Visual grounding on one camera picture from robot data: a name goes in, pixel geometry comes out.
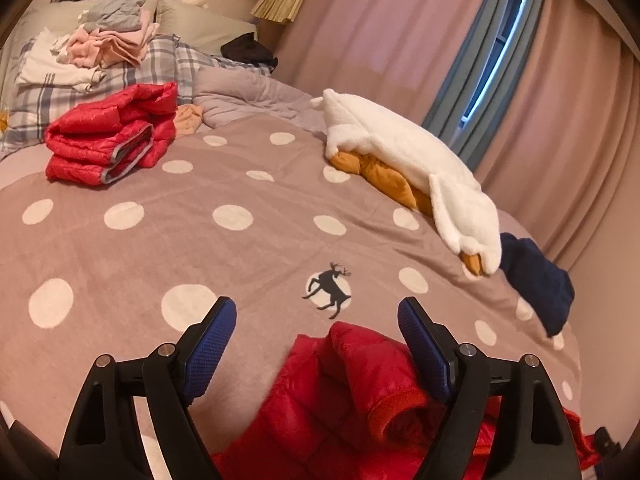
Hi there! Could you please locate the pink folded clothes pile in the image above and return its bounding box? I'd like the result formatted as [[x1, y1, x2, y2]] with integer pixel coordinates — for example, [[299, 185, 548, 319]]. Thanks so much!
[[50, 10, 160, 68]]

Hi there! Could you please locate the black garment on bed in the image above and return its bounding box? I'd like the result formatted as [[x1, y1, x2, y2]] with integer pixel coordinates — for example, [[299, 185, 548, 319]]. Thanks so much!
[[220, 32, 279, 72]]

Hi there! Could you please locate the sage green pillow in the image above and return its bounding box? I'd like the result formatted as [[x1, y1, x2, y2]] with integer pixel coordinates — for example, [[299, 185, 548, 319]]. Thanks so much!
[[1, 0, 257, 105]]

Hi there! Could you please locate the polka dot brown bedspread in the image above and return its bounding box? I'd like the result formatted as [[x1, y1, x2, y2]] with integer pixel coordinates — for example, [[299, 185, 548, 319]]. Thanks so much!
[[1, 115, 582, 479]]

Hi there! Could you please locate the grey lavender quilt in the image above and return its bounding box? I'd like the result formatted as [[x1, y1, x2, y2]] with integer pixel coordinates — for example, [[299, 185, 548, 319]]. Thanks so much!
[[192, 66, 326, 133]]

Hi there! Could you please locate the red puffer jacket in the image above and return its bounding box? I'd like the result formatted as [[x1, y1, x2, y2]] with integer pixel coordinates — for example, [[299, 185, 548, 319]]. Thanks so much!
[[44, 81, 178, 186], [209, 320, 601, 480]]

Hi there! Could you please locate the grey folded garment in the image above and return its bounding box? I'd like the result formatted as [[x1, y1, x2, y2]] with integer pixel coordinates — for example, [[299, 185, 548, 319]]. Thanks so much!
[[78, 0, 146, 32]]

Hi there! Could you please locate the folded navy garment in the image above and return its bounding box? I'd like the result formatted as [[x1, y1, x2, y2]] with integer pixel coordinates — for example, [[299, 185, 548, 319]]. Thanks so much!
[[500, 232, 575, 337]]

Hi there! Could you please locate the grey-blue inner curtain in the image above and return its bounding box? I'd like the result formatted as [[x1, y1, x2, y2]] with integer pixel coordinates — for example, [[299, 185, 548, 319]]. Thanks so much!
[[422, 0, 544, 170]]

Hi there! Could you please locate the plaid grey pillow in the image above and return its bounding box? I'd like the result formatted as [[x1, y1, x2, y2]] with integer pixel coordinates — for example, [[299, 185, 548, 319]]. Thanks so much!
[[1, 35, 273, 158]]

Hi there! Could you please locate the folded red puffer jacket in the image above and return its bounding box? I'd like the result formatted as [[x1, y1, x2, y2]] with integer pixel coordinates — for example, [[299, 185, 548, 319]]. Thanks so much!
[[44, 81, 178, 186]]

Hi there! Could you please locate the pink curtain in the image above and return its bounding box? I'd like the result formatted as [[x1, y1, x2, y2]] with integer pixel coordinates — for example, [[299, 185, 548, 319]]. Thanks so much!
[[277, 0, 639, 268]]

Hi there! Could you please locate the white plush goose toy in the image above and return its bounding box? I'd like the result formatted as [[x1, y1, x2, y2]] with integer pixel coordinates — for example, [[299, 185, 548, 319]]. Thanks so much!
[[310, 89, 501, 275]]

